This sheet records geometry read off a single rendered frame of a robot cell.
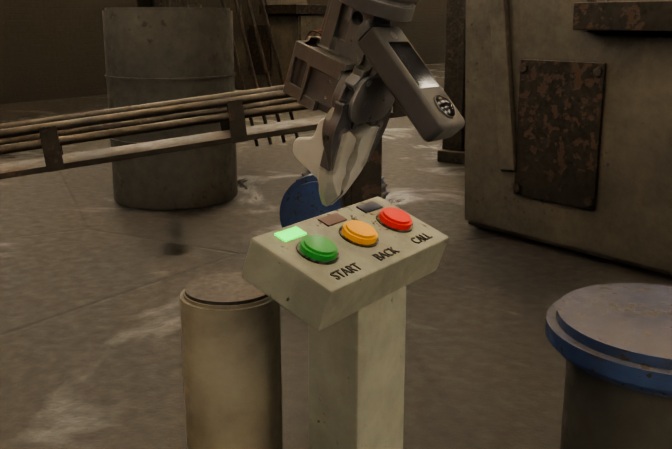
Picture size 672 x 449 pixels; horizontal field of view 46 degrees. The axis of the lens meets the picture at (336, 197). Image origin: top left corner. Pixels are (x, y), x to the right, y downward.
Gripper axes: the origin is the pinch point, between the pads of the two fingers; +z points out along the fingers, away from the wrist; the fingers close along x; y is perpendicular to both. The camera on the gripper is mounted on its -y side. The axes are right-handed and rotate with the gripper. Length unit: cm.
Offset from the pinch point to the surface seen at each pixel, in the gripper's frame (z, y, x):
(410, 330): 82, 31, -113
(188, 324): 23.0, 12.4, 2.6
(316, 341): 17.9, -1.8, -2.3
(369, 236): 5.6, -1.5, -6.8
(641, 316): 16, -26, -47
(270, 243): 6.6, 3.6, 3.6
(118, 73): 86, 218, -160
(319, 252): 5.6, -1.0, 1.5
